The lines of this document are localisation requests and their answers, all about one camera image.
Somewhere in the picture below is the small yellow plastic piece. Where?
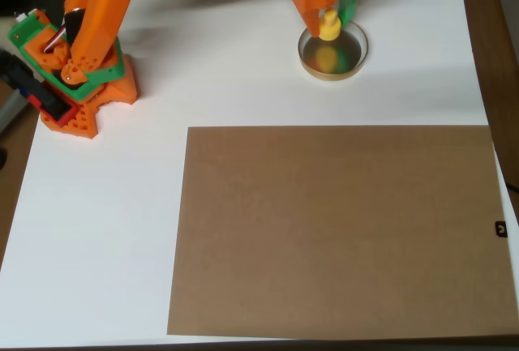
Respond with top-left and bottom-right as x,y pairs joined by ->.
318,8 -> 341,42

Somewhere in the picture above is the orange and green robot base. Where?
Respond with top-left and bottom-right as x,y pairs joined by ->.
7,10 -> 139,141

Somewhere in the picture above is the round gold-rimmed dish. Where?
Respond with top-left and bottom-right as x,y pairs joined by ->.
298,17 -> 370,83

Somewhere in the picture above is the brown cardboard mat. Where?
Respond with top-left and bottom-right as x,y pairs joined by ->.
166,124 -> 519,338

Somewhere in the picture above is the red white black arm cable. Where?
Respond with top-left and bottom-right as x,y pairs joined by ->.
42,22 -> 68,53

